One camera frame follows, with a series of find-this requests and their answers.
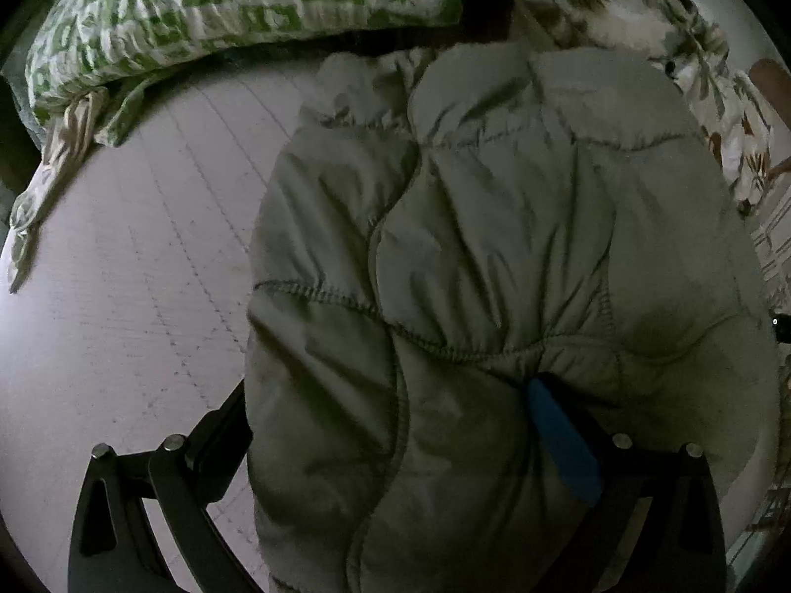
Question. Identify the striped floral cushion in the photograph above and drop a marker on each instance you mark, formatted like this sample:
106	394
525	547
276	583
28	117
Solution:
770	232

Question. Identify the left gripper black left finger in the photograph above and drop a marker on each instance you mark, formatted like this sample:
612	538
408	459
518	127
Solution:
190	472

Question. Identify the leaf print blanket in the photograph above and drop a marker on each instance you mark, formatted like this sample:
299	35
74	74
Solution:
693	52

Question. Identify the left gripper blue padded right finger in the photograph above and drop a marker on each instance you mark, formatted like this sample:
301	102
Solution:
599	515

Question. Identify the green white patterned pillow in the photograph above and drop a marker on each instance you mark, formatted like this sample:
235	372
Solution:
84	44

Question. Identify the olive green quilted puffer coat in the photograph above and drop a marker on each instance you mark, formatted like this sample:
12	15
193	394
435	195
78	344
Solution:
444	227

